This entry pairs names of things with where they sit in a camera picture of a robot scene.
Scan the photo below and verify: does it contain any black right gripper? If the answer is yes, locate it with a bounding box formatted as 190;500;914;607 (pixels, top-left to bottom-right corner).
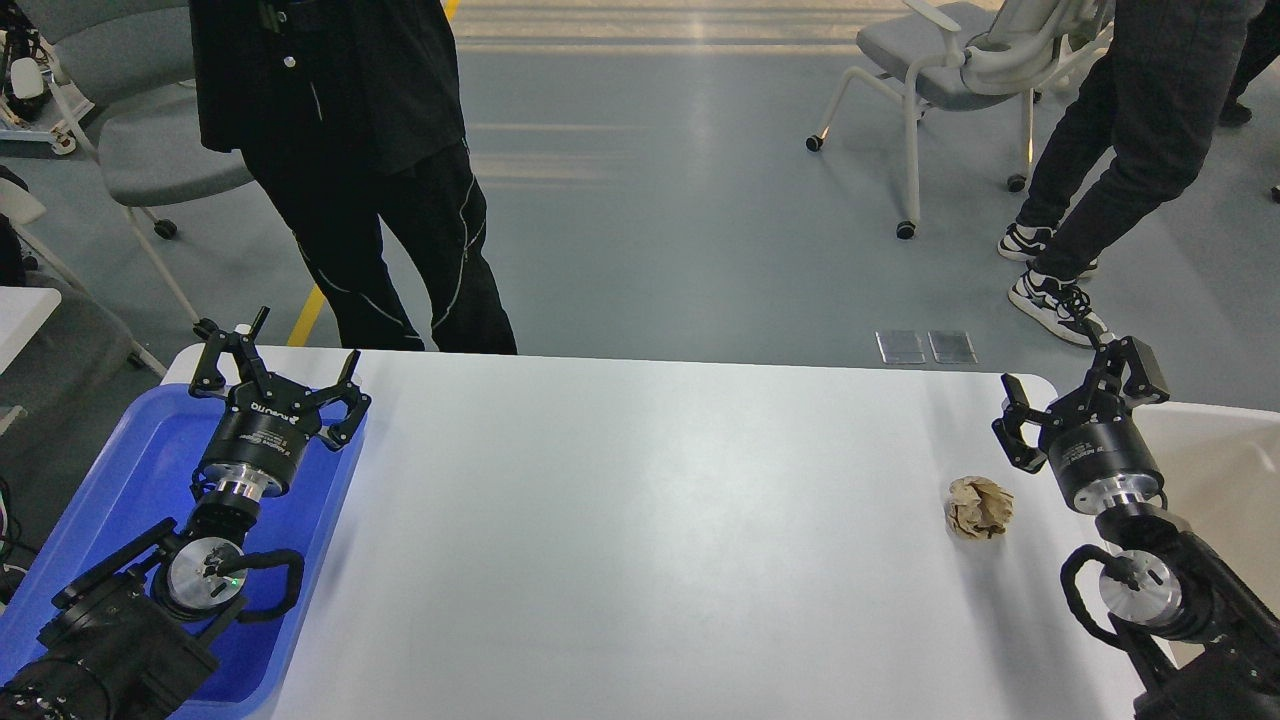
992;336;1171;515

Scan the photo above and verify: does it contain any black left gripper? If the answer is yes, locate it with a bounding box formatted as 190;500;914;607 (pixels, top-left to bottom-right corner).
188;306;372;496

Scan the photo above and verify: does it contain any brown paper ball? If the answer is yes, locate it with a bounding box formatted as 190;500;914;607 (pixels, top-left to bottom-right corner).
945;477;1015;541

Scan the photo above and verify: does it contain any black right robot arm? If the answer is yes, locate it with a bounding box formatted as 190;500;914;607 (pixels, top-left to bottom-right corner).
992;336;1279;719

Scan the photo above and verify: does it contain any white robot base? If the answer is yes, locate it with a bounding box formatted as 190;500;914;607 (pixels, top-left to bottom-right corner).
1;26;93;156

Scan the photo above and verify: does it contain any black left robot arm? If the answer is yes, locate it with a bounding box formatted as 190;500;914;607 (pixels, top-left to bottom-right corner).
3;309;371;719

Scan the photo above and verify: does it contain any right metal floor plate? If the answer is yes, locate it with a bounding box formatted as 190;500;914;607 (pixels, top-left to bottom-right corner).
927;331;979;365

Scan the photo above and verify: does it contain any metal floor plate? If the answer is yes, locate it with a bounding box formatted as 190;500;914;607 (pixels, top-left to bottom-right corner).
927;331;979;365
876;331;927;365

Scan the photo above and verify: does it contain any white plastic bin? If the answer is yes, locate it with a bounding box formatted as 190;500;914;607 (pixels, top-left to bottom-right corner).
1134;402;1279;612

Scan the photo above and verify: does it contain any blue plastic tray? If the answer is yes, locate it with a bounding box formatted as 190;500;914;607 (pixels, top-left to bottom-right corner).
1;384;365;719

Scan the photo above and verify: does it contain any left metal floor plate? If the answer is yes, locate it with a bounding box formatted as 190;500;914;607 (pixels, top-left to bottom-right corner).
876;331;927;365

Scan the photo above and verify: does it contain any white side table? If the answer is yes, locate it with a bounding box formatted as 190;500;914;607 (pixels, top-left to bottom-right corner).
0;286;61;373

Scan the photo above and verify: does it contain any person in black clothes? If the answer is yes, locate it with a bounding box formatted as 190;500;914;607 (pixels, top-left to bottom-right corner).
188;1;517;355

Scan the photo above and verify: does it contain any person in dark jeans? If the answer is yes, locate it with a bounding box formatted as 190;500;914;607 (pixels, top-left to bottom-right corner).
998;1;1265;347

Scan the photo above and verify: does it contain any grey chair left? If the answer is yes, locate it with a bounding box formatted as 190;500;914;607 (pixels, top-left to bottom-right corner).
17;1;253;322

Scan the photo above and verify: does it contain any grey chair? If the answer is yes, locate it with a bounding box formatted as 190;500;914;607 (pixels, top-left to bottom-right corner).
806;1;1114;240
17;1;253;322

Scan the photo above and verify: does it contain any grey chair right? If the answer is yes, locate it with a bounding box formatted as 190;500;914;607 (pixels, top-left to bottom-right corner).
806;1;1114;240

